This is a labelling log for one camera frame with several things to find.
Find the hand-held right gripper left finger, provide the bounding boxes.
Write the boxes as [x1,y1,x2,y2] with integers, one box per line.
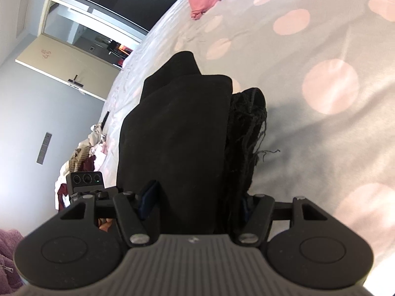
[59,179,160,247]

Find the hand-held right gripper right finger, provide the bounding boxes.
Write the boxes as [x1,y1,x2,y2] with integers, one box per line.
[231,193,331,247]

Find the black pants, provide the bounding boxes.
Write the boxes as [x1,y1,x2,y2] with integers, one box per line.
[116,51,268,235]

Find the striped brown garment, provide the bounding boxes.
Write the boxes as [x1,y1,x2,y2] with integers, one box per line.
[68,147,94,172]

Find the maroon garment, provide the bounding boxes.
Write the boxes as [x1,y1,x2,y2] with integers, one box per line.
[57,183,71,211]

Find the light pink garment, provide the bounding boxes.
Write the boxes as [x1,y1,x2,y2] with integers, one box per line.
[89,143,109,165]

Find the white printed garment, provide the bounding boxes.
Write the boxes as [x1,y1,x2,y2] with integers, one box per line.
[90,123,108,140]

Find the beige door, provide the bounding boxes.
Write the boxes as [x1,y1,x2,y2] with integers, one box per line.
[15,34,121,101]

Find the grey light switch panel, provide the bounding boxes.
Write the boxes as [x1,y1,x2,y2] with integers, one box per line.
[36,132,53,164]

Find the metal door handle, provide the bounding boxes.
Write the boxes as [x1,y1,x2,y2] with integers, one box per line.
[67,74,86,87]

